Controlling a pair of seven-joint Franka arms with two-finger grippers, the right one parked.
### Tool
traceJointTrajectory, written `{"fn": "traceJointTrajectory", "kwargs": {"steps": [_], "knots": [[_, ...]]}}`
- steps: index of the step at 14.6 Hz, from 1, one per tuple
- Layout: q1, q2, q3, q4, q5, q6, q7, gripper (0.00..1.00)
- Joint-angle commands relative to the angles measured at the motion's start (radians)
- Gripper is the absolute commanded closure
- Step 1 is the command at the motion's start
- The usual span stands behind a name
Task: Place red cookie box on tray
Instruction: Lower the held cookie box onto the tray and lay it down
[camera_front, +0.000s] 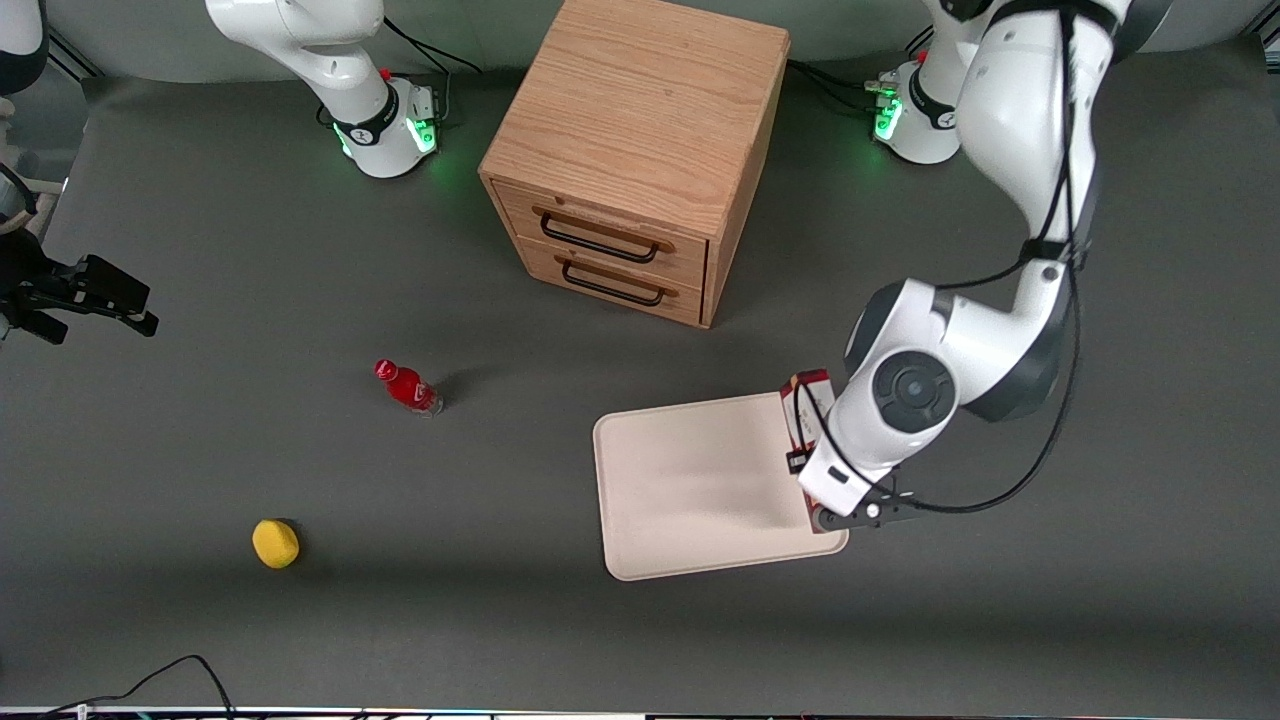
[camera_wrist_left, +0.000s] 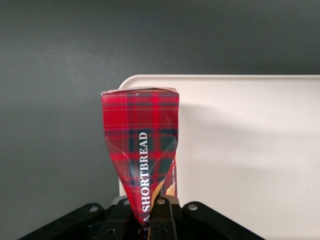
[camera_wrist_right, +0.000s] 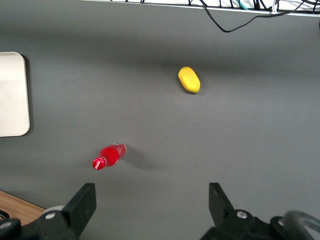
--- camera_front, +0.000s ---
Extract black metal drawer handle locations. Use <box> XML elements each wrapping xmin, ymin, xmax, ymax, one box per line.
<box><xmin>555</xmin><ymin>254</ymin><xmax>680</xmax><ymax>308</ymax></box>
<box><xmin>532</xmin><ymin>204</ymin><xmax>675</xmax><ymax>265</ymax></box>

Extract wooden drawer front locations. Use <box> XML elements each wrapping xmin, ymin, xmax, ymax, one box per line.
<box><xmin>491</xmin><ymin>179</ymin><xmax>710</xmax><ymax>292</ymax></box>
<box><xmin>514</xmin><ymin>237</ymin><xmax>705</xmax><ymax>327</ymax></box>

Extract beige rectangular tray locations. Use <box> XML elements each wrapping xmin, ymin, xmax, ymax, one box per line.
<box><xmin>592</xmin><ymin>389</ymin><xmax>851</xmax><ymax>583</ymax></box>

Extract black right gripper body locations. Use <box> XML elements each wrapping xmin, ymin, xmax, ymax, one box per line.
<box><xmin>0</xmin><ymin>230</ymin><xmax>76</xmax><ymax>347</ymax></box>

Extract thin black loose cable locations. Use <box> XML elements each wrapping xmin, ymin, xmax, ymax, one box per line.
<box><xmin>38</xmin><ymin>654</ymin><xmax>237</xmax><ymax>720</ymax></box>

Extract black left base cables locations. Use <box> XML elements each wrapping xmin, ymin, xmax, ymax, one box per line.
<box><xmin>787</xmin><ymin>28</ymin><xmax>936</xmax><ymax>117</ymax></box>

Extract red soda bottle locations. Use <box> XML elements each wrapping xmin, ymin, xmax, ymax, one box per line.
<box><xmin>373</xmin><ymin>359</ymin><xmax>445</xmax><ymax>419</ymax></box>

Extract wooden drawer cabinet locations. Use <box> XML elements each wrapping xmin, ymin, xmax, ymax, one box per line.
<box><xmin>478</xmin><ymin>0</ymin><xmax>793</xmax><ymax>331</ymax></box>

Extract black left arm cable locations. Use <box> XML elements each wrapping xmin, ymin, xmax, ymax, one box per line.
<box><xmin>895</xmin><ymin>0</ymin><xmax>1101</xmax><ymax>516</ymax></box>

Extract red cookie box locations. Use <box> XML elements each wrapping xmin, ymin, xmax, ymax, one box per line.
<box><xmin>779</xmin><ymin>368</ymin><xmax>849</xmax><ymax>536</ymax></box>

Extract black right base cable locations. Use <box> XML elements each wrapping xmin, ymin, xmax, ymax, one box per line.
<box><xmin>382</xmin><ymin>14</ymin><xmax>483</xmax><ymax>128</ymax></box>

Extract yellow lemon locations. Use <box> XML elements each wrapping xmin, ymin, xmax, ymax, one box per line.
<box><xmin>251</xmin><ymin>518</ymin><xmax>301</xmax><ymax>570</ymax></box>

